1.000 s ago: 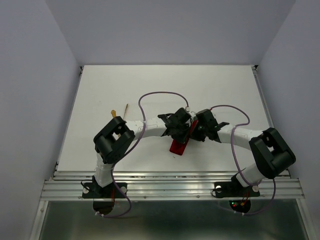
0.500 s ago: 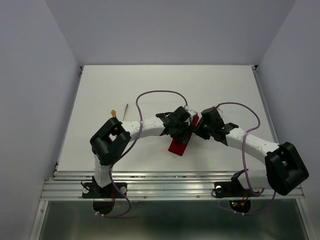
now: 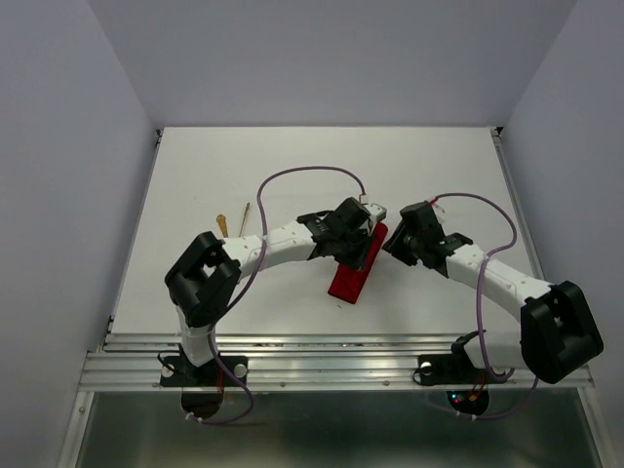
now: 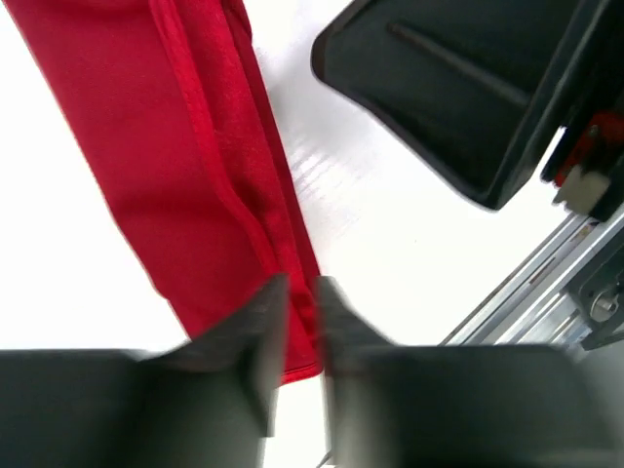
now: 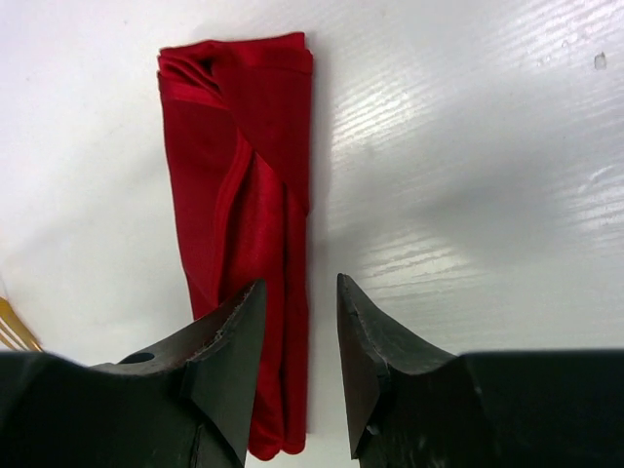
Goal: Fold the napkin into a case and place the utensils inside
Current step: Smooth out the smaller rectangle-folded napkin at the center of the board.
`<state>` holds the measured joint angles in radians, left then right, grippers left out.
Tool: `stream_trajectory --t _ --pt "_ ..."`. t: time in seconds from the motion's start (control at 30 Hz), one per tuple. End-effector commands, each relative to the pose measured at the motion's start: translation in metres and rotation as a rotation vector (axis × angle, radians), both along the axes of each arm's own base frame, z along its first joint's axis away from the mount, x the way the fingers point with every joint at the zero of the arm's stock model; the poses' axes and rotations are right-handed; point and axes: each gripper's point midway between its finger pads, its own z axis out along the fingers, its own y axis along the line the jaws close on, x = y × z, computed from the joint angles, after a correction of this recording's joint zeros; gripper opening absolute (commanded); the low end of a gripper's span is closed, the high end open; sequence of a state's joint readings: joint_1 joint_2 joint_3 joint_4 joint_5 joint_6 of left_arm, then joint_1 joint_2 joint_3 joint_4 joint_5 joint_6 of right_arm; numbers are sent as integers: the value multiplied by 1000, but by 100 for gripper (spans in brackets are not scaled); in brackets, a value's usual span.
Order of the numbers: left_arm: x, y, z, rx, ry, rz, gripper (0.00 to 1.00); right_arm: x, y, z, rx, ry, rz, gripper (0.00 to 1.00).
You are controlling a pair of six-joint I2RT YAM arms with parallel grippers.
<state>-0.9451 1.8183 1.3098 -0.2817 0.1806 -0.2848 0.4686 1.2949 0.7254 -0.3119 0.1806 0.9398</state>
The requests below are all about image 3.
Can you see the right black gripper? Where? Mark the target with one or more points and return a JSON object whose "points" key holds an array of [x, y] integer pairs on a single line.
{"points": [[394, 244]]}

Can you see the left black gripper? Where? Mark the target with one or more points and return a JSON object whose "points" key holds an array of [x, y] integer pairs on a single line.
{"points": [[357, 259]]}

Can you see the red cloth napkin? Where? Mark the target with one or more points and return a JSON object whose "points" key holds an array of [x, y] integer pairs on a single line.
{"points": [[347, 284]]}

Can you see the gold knife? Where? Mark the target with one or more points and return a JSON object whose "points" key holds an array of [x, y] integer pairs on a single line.
{"points": [[221, 221]]}

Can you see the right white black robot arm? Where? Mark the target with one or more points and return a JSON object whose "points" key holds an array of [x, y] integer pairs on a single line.
{"points": [[557, 332]]}

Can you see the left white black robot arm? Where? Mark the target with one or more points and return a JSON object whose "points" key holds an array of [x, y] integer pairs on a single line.
{"points": [[202, 281]]}

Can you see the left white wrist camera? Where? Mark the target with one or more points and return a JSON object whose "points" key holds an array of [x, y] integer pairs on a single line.
{"points": [[377, 212]]}

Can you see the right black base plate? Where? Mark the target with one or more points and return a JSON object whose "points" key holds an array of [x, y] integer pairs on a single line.
{"points": [[448, 369]]}

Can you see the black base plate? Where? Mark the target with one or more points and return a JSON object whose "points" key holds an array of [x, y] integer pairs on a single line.
{"points": [[224, 373], [448, 369]]}

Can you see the aluminium mounting rail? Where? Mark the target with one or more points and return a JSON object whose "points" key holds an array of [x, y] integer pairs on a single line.
{"points": [[276, 363]]}

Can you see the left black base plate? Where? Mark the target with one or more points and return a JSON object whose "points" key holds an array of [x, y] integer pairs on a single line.
{"points": [[224, 373]]}

